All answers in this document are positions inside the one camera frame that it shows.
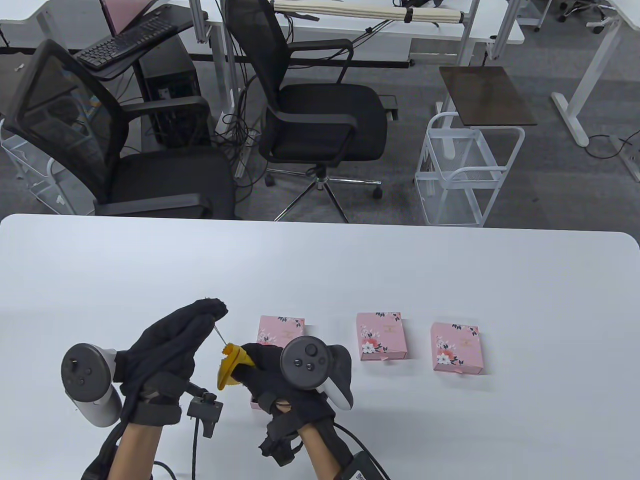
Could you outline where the black computer tower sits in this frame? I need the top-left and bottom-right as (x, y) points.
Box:
(139, 37), (212, 148)

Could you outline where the person's right forearm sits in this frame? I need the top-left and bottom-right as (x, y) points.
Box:
(299, 422), (342, 480)

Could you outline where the tangle of black cables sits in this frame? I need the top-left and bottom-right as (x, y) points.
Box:
(212, 85), (263, 191)

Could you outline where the person's left forearm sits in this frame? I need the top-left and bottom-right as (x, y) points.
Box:
(107, 422), (164, 480)

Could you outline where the person's right hand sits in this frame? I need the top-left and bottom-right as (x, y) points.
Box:
(239, 342), (337, 434)

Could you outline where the black forearm sensor box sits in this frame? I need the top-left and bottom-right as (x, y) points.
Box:
(342, 451), (389, 480)

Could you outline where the black office chair chrome base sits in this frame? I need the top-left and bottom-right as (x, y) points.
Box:
(223, 0), (399, 223)

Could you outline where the pink floral jewelry box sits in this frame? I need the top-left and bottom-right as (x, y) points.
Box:
(257, 315), (306, 349)
(356, 312), (408, 362)

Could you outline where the white desk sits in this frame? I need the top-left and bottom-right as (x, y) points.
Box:
(0, 0), (196, 51)
(551, 0), (640, 183)
(190, 0), (526, 108)

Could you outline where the black mesh office chair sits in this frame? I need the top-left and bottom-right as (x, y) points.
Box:
(2, 39), (243, 221)

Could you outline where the yellow cloth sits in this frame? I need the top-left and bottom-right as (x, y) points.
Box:
(216, 341), (259, 391)

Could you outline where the pink floral box sleeve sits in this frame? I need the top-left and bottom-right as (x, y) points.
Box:
(431, 322), (485, 376)

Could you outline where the distant chair base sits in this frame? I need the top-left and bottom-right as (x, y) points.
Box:
(556, 0), (619, 35)

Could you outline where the dark wooden board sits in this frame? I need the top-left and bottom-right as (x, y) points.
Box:
(439, 66), (538, 127)

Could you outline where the person's left hand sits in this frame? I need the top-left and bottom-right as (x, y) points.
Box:
(116, 298), (229, 427)

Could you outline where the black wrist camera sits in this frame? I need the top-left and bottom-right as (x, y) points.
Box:
(259, 410), (304, 467)
(140, 377), (225, 439)

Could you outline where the grey handheld controller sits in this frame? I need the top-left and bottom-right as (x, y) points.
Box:
(279, 336), (355, 412)
(60, 342), (124, 428)

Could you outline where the black keyboard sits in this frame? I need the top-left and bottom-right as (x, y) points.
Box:
(75, 17), (180, 70)

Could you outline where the white wire cart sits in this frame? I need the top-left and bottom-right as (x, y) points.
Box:
(0, 119), (96, 216)
(414, 112), (526, 228)

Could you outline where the black keyboard tray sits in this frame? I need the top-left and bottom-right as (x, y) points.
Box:
(75, 10), (208, 81)

